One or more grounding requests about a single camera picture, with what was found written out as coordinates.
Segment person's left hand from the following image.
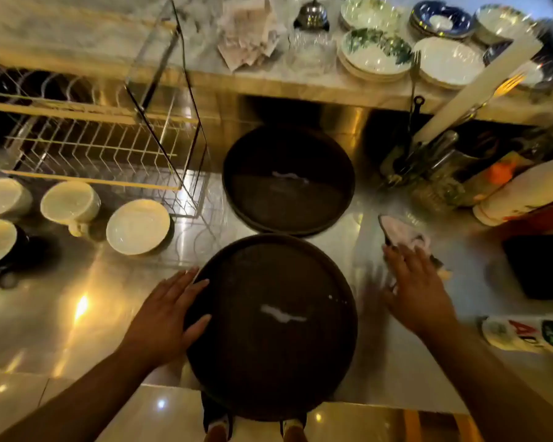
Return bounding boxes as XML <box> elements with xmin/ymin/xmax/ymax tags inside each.
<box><xmin>119</xmin><ymin>266</ymin><xmax>212</xmax><ymax>371</ymax></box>

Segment person's right hand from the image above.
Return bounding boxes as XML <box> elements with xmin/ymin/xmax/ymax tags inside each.
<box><xmin>381</xmin><ymin>243</ymin><xmax>458</xmax><ymax>339</ymax></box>

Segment white saucer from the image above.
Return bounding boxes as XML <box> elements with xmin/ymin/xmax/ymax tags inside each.
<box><xmin>106</xmin><ymin>198</ymin><xmax>172</xmax><ymax>257</ymax></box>

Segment dark round tray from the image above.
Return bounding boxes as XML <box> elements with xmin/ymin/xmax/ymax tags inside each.
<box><xmin>222</xmin><ymin>125</ymin><xmax>356</xmax><ymax>238</ymax></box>
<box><xmin>183</xmin><ymin>233</ymin><xmax>359</xmax><ymax>423</ymax></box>

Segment wire dish rack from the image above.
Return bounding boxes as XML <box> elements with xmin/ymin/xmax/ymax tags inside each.
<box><xmin>0</xmin><ymin>0</ymin><xmax>211</xmax><ymax>219</ymax></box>

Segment person's right forearm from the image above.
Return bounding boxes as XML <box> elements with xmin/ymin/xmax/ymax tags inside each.
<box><xmin>417</xmin><ymin>317</ymin><xmax>553</xmax><ymax>442</ymax></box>

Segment person's left forearm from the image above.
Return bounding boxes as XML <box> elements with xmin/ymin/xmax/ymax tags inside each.
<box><xmin>0</xmin><ymin>343</ymin><xmax>155</xmax><ymax>442</ymax></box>

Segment patterned drinking glass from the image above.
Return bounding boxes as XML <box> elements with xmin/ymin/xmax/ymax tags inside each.
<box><xmin>410</xmin><ymin>177</ymin><xmax>466</xmax><ymax>215</ymax></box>

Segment white bottle green cap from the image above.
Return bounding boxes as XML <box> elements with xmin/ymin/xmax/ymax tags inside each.
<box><xmin>479</xmin><ymin>314</ymin><xmax>553</xmax><ymax>356</ymax></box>

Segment black box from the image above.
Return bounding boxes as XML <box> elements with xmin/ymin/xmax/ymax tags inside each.
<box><xmin>502</xmin><ymin>233</ymin><xmax>553</xmax><ymax>301</ymax></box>

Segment orange cap bottle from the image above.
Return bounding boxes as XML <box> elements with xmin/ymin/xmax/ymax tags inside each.
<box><xmin>460</xmin><ymin>149</ymin><xmax>535</xmax><ymax>207</ymax></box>

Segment red orange bottle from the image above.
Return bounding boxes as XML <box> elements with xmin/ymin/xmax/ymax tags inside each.
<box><xmin>497</xmin><ymin>197</ymin><xmax>553</xmax><ymax>238</ymax></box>

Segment white squeeze bottle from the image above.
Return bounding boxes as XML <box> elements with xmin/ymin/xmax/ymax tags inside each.
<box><xmin>472</xmin><ymin>153</ymin><xmax>553</xmax><ymax>227</ymax></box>

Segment gold fork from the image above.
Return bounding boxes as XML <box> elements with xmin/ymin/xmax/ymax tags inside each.
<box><xmin>456</xmin><ymin>73</ymin><xmax>526</xmax><ymax>127</ymax></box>

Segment silver fork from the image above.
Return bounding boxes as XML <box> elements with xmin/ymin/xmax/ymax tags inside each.
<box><xmin>407</xmin><ymin>50</ymin><xmax>423</xmax><ymax>134</ymax></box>

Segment stack of plain white plates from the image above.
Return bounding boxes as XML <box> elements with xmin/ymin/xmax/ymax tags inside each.
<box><xmin>412</xmin><ymin>36</ymin><xmax>485</xmax><ymax>90</ymax></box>

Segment stack of leaf print plates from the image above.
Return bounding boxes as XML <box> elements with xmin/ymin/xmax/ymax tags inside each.
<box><xmin>337</xmin><ymin>27</ymin><xmax>414</xmax><ymax>83</ymax></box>

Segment stack of blue rim plates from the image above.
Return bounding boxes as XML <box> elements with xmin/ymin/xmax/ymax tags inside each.
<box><xmin>482</xmin><ymin>41</ymin><xmax>553</xmax><ymax>90</ymax></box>

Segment stack of glass bowls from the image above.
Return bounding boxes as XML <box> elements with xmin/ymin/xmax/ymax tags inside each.
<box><xmin>285</xmin><ymin>29</ymin><xmax>337</xmax><ymax>77</ymax></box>

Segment stack of patterned rim plates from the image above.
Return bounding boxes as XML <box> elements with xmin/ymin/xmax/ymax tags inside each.
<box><xmin>472</xmin><ymin>3</ymin><xmax>540</xmax><ymax>45</ymax></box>

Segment stack of pale green plates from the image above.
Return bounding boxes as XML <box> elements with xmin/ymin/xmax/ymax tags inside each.
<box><xmin>339</xmin><ymin>0</ymin><xmax>402</xmax><ymax>33</ymax></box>

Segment paper receipts on spike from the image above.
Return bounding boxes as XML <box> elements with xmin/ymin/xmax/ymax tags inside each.
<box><xmin>216</xmin><ymin>0</ymin><xmax>286</xmax><ymax>72</ymax></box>

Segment silver call bell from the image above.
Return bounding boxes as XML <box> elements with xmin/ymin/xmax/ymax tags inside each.
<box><xmin>293</xmin><ymin>0</ymin><xmax>331</xmax><ymax>32</ymax></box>

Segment black loop handle utensil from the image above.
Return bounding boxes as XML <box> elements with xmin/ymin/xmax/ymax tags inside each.
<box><xmin>394</xmin><ymin>95</ymin><xmax>426</xmax><ymax>176</ymax></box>

